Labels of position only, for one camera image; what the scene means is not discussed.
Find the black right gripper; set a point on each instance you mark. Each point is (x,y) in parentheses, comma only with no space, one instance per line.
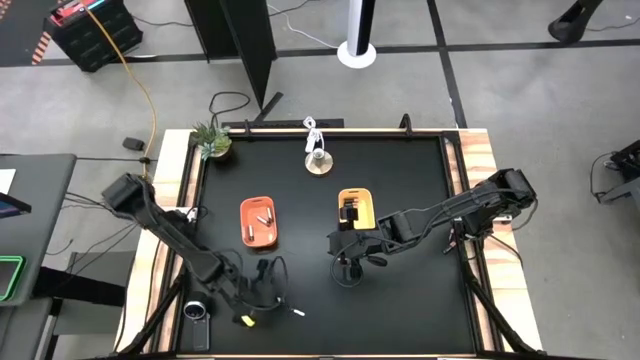
(352,246)

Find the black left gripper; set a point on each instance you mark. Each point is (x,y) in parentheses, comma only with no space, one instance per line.
(252,295)

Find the small AAA battery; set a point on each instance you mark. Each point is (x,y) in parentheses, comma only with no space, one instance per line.
(298,312)

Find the AA battery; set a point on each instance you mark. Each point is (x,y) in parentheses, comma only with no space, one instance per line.
(261,219)
(270,215)
(250,232)

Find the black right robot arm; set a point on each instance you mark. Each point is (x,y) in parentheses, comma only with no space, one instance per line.
(475,202)

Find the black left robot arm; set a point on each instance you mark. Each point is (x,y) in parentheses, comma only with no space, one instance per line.
(170,232)

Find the yellow plastic tray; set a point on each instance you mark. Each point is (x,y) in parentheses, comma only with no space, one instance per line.
(366,215)

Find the yellow tape tag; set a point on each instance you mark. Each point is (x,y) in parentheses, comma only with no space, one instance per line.
(248,321)

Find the round wooden stand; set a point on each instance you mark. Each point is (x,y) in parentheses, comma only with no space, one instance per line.
(319,162)

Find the orange plastic tray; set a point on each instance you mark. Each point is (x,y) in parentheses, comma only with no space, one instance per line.
(260,241)

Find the potted succulent plant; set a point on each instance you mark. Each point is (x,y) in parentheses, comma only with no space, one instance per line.
(212,140)

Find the white pole with round base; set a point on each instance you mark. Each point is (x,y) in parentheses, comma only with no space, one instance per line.
(356,55)

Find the black divider panel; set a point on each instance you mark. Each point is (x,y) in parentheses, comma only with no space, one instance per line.
(245,40)

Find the black power adapter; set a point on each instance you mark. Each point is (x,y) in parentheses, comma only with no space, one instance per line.
(133,144)

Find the grey desk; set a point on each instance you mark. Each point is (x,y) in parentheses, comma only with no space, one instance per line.
(40,210)

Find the green-framed tablet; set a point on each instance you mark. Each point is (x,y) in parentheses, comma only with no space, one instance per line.
(7,277)

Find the dark laptop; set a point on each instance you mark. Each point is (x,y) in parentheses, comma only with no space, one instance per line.
(12,206)

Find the black stand foot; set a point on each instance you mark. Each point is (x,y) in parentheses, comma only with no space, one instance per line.
(570,25)

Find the white paper sheet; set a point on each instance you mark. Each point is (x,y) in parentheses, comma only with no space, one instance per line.
(6,181)

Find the black storage crate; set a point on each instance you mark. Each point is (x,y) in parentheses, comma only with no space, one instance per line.
(100,40)

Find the red items on crate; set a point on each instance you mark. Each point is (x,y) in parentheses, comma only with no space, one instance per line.
(75,11)

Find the black mat with striped edge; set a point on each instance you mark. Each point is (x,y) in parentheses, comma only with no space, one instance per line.
(20,35)

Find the black table-level camera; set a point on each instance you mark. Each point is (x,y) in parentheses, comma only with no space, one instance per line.
(195,310)

